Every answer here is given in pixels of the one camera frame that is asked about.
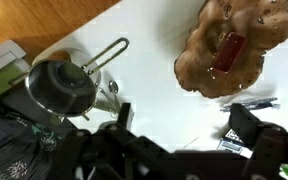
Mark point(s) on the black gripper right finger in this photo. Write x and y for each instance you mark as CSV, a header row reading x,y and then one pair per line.
x,y
277,150

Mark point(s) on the red rectangular object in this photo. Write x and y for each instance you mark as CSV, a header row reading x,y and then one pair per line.
x,y
229,53

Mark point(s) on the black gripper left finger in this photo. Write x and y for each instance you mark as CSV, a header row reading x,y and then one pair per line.
x,y
84,156

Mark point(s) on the dark floral cloth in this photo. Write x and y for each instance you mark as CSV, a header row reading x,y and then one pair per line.
x,y
10,150

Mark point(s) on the calculator with white keys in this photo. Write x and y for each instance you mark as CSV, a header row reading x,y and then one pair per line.
x,y
232,143

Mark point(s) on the blue pen bundle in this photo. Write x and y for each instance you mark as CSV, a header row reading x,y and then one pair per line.
x,y
250,104

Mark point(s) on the brown wooden slab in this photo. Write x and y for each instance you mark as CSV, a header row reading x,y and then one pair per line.
x,y
250,26

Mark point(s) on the stainless steel pot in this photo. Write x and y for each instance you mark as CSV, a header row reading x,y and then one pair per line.
x,y
50,96

